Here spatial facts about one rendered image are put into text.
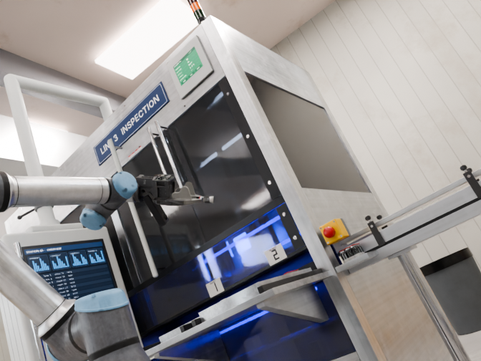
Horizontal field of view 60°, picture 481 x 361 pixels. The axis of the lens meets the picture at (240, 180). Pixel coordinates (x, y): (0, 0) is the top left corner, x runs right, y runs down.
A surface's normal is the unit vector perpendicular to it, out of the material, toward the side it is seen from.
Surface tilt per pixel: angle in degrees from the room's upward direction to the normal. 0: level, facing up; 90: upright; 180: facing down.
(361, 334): 90
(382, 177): 90
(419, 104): 90
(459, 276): 95
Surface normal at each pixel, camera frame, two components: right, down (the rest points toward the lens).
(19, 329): -0.62, -0.02
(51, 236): 0.69, -0.50
